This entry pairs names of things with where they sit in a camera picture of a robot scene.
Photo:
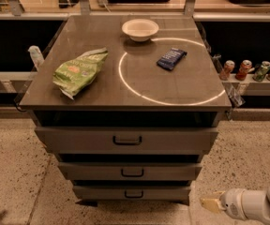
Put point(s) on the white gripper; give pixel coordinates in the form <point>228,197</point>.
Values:
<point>232,202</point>

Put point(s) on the grey drawer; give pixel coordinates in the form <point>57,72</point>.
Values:
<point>131,193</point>
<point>127,140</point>
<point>90,171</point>

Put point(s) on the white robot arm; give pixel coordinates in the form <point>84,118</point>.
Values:
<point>256,205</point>

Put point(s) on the grey bottom drawer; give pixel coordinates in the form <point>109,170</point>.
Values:
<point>131,193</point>

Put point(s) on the grey drawer cabinet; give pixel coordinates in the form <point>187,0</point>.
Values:
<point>131,90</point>

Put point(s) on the grey top drawer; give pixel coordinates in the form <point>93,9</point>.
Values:
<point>127,140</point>

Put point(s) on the clear plastic holder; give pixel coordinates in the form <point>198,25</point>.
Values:
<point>231,91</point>

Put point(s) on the orange-red soda can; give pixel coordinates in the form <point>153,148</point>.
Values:
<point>243,70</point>

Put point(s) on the red soda can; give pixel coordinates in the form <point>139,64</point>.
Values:
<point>226,70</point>

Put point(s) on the green soda can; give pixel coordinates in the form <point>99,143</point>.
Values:
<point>261,71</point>

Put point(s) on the blue snack packet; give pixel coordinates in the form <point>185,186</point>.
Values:
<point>171,58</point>

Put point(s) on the white bowl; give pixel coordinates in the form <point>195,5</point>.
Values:
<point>140,30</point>

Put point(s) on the green chip bag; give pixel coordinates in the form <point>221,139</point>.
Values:
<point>73,75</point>

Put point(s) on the white plastic bottle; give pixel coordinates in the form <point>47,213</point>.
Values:
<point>36,56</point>

